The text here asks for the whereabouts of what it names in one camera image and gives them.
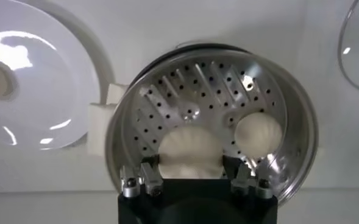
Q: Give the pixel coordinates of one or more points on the steel perforated steamer basket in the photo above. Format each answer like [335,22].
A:
[167,100]

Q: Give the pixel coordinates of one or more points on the white round plate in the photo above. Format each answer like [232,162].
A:
[60,100]

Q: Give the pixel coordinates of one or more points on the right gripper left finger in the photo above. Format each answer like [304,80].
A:
[150,178]

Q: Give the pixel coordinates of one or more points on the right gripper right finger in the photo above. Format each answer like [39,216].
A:
[243,179]

